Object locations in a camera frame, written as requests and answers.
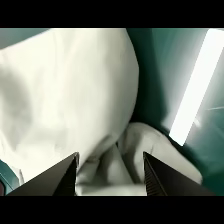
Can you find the white shirt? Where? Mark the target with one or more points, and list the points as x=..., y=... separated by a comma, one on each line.
x=66, y=100

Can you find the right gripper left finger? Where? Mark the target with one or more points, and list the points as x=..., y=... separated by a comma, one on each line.
x=56, y=178

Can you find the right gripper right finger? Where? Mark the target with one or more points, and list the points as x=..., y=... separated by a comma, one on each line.
x=166, y=180

